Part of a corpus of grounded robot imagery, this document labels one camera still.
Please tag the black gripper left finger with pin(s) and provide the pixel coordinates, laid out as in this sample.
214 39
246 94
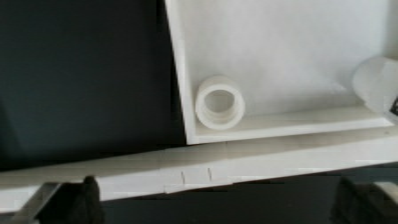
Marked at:
65 204

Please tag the white front rail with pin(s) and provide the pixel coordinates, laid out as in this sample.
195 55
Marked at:
211 165

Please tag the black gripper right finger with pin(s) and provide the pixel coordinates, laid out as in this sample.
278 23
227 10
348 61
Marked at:
364 204

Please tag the white square tabletop tray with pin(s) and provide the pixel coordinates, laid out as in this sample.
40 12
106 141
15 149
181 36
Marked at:
285 45

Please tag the white table leg one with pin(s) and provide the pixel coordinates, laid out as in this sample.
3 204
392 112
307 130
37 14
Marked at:
376 86

